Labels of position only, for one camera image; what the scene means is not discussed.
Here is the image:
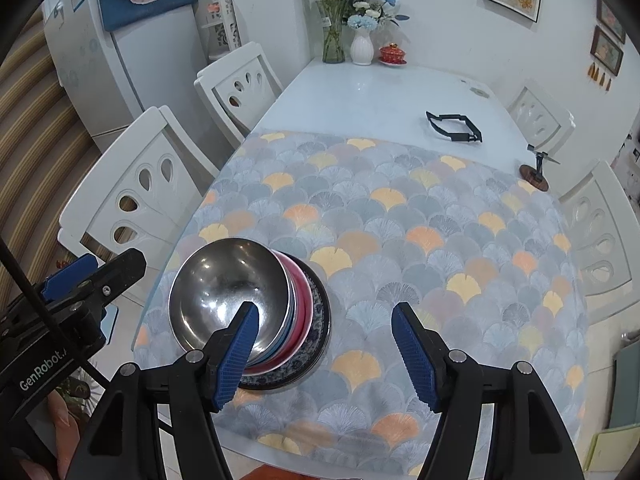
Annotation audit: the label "glass vase with green stems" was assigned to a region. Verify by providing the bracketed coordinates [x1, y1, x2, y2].
[296, 0, 362, 65]

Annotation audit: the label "striped beige curtain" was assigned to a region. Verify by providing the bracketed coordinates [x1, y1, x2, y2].
[0, 22, 103, 291]

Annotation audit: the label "black folding frame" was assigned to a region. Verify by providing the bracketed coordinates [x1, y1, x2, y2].
[425, 111, 484, 144]

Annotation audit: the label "black cable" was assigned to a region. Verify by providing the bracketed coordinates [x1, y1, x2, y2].
[0, 236, 111, 392]

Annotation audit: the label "large blue patterned plate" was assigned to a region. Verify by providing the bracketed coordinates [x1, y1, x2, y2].
[235, 262, 332, 392]

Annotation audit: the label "white vase with flowers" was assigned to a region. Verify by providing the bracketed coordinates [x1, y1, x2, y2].
[345, 0, 410, 66]

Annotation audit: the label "red steel bowl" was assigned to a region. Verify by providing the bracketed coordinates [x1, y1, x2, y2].
[250, 251, 307, 368]

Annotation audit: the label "scallop patterned table mat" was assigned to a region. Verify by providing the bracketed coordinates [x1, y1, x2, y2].
[131, 131, 589, 479]

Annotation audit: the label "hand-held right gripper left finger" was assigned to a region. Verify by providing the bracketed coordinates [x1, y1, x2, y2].
[65, 301, 261, 480]

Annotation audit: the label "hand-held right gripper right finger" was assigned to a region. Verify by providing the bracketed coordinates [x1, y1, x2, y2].
[391, 302, 586, 480]

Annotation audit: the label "blue steel bowl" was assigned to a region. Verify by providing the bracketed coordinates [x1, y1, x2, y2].
[168, 240, 292, 367]

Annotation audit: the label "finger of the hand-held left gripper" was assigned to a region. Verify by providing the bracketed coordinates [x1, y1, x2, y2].
[39, 254, 99, 303]
[60, 248, 148, 313]

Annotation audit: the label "small framed picture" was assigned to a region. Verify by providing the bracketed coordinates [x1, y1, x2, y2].
[589, 26, 625, 77]
[595, 0, 627, 44]

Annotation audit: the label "white dining chair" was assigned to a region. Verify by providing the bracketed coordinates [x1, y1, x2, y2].
[56, 105, 222, 263]
[193, 42, 284, 150]
[556, 160, 640, 328]
[505, 85, 577, 162]

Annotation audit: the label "hanging tassel ornament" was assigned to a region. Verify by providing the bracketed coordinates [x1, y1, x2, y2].
[585, 61, 614, 92]

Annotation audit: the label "white corner shelf rack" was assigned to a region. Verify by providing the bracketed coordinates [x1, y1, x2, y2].
[202, 0, 247, 62]

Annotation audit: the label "small stand with wooden base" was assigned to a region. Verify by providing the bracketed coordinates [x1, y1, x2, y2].
[518, 143, 562, 192]

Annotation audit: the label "red lidded teacup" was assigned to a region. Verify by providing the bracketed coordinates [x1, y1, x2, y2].
[378, 42, 408, 67]

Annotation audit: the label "green flat panels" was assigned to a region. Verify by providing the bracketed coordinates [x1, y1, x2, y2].
[584, 338, 640, 472]

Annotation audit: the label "pink dotted bowl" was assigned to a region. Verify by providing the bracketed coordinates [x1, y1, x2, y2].
[245, 260, 317, 375]

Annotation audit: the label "white refrigerator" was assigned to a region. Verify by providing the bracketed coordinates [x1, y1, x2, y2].
[42, 0, 212, 140]

